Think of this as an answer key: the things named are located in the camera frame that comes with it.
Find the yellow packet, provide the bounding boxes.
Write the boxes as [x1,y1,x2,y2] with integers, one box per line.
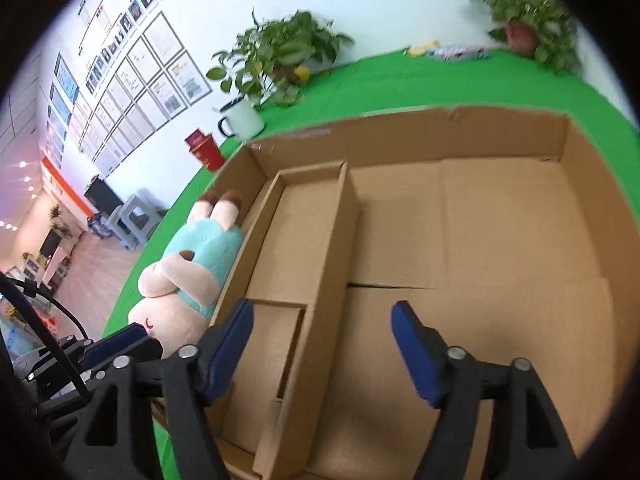
[404,40,441,58]

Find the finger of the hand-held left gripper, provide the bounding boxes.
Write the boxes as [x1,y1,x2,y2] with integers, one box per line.
[75,322,164,376]

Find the pink pig plush toy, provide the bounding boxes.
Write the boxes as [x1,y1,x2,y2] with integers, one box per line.
[127,189,246,358]

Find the patterned tissue packet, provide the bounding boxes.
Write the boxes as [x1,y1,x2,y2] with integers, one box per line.
[427,44,488,63]

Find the black cabinet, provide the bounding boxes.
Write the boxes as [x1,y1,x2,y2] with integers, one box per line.
[84,175,123,211]

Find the grey plastic stool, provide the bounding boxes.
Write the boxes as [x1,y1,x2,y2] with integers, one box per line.
[107,187,168,251]

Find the large cardboard box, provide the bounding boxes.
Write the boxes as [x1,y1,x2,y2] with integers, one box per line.
[150,105,637,480]

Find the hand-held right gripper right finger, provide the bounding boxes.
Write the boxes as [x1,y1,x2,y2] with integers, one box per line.
[391,301,581,480]

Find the red paper cup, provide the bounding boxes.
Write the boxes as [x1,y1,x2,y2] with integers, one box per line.
[184,129,227,172]

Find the cardboard insert tray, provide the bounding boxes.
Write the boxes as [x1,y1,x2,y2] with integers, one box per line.
[215,160,361,480]

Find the potted plant with yellow tag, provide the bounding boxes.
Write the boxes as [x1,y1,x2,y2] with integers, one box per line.
[206,8,356,108]

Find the black cable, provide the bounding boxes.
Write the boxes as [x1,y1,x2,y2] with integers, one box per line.
[0,272,93,403]

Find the potted plant in terracotta pot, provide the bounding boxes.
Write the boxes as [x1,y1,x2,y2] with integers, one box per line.
[447,0,583,76]

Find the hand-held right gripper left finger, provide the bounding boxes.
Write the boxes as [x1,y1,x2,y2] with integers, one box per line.
[65,299,255,480]

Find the group of framed certificates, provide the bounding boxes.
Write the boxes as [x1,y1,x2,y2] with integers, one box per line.
[45,10,213,178]

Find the blue wall posters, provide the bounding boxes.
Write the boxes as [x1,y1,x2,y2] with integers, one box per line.
[49,52,80,121]

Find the white enamel mug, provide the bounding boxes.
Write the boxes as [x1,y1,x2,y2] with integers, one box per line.
[217,97,265,140]

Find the row of portrait photos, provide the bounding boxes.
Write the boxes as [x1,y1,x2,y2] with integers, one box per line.
[75,0,201,96]

